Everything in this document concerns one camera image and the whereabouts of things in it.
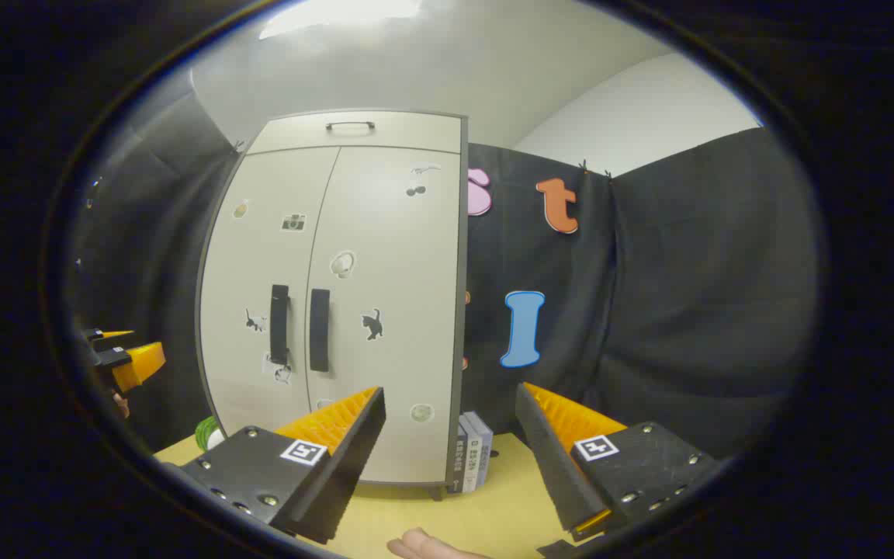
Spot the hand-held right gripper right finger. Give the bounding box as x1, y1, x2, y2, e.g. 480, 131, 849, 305
515, 382, 719, 543

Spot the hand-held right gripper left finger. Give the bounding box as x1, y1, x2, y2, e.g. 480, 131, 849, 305
164, 387, 387, 546

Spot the black door handle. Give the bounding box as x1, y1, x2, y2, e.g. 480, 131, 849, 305
270, 284, 290, 366
309, 289, 331, 373

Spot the cabinet door with camera sticker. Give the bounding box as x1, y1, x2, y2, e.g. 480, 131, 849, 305
197, 148, 341, 436

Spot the white double-door shoe cabinet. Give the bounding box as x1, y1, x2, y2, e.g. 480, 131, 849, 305
195, 109, 470, 498

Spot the cabinet door with headphones sticker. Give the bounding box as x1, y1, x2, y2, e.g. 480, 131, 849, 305
309, 146, 463, 486

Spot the light grey book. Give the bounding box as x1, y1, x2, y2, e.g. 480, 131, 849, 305
459, 411, 494, 490

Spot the dark grey book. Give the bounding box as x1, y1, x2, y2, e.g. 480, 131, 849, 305
447, 423, 469, 495

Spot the watermelon slice plush toy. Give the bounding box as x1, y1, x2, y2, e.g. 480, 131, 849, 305
195, 415, 224, 453

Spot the black backdrop cloth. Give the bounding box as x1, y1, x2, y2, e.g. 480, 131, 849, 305
67, 78, 828, 467

